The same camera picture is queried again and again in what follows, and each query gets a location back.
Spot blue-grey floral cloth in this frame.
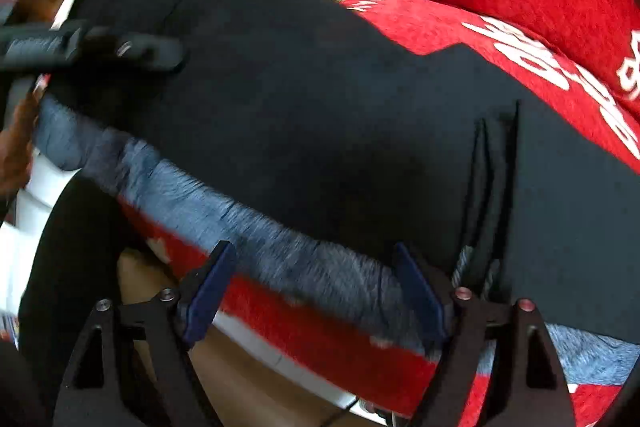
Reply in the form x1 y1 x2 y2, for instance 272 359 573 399
35 99 640 388

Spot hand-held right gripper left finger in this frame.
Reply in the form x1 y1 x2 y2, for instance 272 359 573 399
52 241 237 427

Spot black pants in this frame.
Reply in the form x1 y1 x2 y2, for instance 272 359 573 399
37 0 640 348

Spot red printed blanket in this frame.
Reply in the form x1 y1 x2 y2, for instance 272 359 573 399
117 0 640 427

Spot dark cloth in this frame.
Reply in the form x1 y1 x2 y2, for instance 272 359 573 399
17 179 156 413

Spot white sofa base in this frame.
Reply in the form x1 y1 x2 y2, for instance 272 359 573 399
212 309 358 413

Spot person's left hand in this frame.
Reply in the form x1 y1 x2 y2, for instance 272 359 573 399
0 79 43 202

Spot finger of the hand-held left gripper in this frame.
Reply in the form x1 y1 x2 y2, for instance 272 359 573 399
0 19 187 75

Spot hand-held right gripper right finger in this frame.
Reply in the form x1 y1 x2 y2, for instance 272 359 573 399
392 242 572 427

